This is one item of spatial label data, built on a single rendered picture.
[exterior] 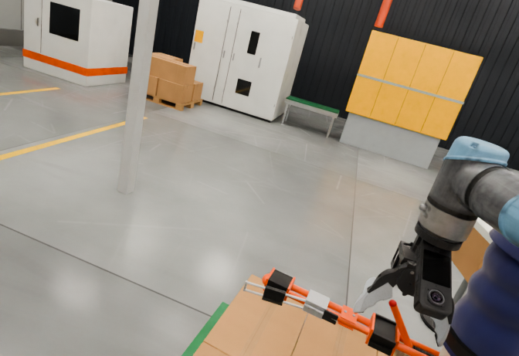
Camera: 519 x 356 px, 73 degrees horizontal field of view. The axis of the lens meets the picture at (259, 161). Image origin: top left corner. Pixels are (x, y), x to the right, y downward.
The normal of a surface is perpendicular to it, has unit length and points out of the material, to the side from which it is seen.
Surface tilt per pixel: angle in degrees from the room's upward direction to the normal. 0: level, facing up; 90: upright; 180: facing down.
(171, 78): 90
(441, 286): 29
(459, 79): 90
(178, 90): 90
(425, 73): 90
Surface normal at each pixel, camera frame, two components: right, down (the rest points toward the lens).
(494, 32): -0.28, 0.27
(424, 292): 0.04, -0.67
